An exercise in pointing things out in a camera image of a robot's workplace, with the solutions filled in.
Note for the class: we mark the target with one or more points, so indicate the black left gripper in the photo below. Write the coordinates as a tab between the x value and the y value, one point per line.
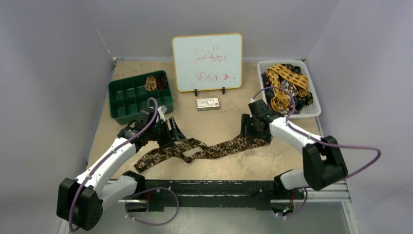
167	141

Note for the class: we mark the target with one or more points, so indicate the small white cardboard box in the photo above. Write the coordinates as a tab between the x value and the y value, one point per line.
206	104

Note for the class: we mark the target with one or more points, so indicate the dark floral ties pile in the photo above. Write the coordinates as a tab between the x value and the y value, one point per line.
290	97

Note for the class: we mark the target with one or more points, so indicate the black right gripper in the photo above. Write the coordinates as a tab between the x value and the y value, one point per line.
245	124

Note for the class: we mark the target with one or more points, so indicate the rolled yellow patterned tie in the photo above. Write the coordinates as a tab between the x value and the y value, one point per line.
150	84

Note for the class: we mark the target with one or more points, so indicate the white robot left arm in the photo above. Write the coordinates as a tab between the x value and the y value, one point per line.
100	174

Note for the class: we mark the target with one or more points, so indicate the rolled dark red tie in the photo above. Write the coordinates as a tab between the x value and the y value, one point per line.
162	81

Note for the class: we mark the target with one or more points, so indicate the green compartment tray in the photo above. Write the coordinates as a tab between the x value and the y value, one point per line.
127	96

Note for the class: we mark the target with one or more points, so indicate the brown floral tie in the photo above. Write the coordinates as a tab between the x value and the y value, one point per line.
194	149

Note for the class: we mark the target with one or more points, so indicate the yellow spotted tie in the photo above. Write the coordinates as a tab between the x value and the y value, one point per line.
287	80

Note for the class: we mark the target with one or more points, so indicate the white plastic basket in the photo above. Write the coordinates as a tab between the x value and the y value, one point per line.
293	76

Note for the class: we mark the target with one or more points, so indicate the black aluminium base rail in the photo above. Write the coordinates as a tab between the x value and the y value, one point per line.
261	195

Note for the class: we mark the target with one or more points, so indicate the whiteboard with yellow frame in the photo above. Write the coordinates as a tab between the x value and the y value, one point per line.
208	62

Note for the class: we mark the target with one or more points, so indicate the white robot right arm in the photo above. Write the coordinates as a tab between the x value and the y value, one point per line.
323	163

